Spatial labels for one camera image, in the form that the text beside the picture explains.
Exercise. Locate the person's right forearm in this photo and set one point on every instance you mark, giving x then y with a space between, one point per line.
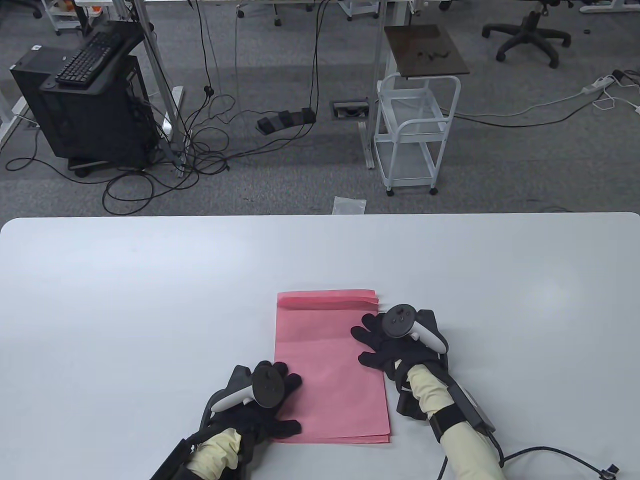
425 390

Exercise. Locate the clear plastic bag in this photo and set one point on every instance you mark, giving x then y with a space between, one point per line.
350 206

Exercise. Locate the black office chair base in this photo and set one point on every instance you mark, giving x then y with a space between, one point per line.
527 32

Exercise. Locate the black foot pedal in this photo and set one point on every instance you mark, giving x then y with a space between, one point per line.
285 120

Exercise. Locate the metal floor socket box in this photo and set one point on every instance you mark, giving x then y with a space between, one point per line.
350 110

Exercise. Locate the black power adapter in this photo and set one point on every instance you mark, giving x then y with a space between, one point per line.
618 75

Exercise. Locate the black and white controller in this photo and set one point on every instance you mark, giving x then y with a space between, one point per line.
398 320
267 387

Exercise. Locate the brown wooden board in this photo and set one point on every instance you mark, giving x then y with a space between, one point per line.
410 65

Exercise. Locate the grey desk leg frame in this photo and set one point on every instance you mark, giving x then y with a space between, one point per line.
155 65

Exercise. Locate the white trolley base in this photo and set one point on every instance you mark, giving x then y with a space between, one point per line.
357 7

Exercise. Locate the black keyboard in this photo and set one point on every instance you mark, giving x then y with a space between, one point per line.
85 60

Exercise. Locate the black computer tower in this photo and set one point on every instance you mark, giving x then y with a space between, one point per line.
90 125

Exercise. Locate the white utility trolley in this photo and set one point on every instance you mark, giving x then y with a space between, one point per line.
405 160

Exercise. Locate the black chair caster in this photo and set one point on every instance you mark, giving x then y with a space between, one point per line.
30 7

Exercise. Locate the person's left hand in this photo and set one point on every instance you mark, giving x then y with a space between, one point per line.
260 427

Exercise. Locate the white shelf cart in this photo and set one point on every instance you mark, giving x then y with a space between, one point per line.
60 20

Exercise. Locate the white desk foot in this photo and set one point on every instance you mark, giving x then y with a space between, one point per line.
10 125
610 6

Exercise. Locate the person's left forearm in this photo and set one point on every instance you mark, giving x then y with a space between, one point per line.
217 455

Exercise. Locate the person's right hand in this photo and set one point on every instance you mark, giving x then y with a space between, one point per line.
395 357

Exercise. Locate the white power strip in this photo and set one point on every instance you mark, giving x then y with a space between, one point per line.
597 85

